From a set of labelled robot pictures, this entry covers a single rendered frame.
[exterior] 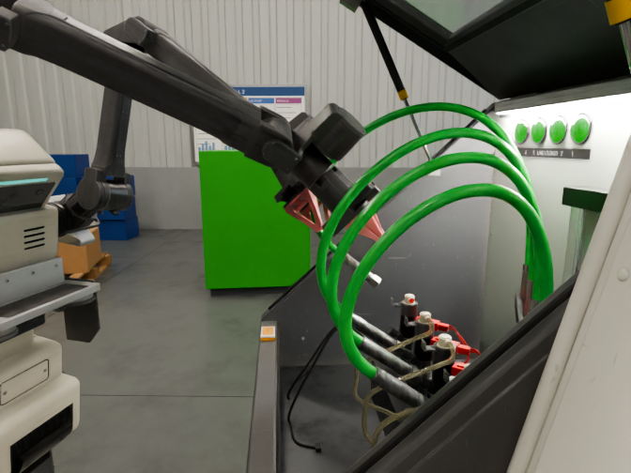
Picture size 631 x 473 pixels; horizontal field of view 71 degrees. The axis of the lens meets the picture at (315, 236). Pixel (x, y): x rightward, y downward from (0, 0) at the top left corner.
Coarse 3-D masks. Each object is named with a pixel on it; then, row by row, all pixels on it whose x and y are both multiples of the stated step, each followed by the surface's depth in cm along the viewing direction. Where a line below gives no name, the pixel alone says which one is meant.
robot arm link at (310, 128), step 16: (320, 112) 67; (336, 112) 64; (304, 128) 68; (320, 128) 65; (336, 128) 65; (352, 128) 64; (272, 144) 63; (304, 144) 66; (320, 144) 66; (336, 144) 66; (352, 144) 66; (272, 160) 65; (288, 160) 65
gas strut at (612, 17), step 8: (608, 0) 35; (616, 0) 35; (624, 0) 35; (608, 8) 35; (616, 8) 35; (624, 8) 35; (608, 16) 36; (616, 16) 35; (624, 16) 35; (616, 24) 36; (624, 24) 36; (624, 32) 36; (624, 40) 36; (624, 48) 36
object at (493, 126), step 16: (400, 112) 75; (416, 112) 74; (464, 112) 72; (480, 112) 71; (368, 128) 77; (496, 128) 71; (512, 144) 71; (336, 160) 80; (528, 240) 73; (528, 256) 73
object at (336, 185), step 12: (336, 168) 70; (336, 180) 68; (348, 180) 70; (372, 180) 71; (312, 192) 71; (324, 192) 69; (336, 192) 68; (360, 192) 67; (324, 204) 70; (336, 204) 69; (324, 228) 69
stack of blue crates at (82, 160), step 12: (60, 156) 616; (72, 156) 616; (84, 156) 642; (72, 168) 620; (84, 168) 642; (72, 180) 620; (132, 180) 658; (60, 192) 623; (72, 192) 623; (132, 204) 657; (108, 216) 630; (120, 216) 630; (132, 216) 657; (108, 228) 638; (120, 228) 637; (132, 228) 657
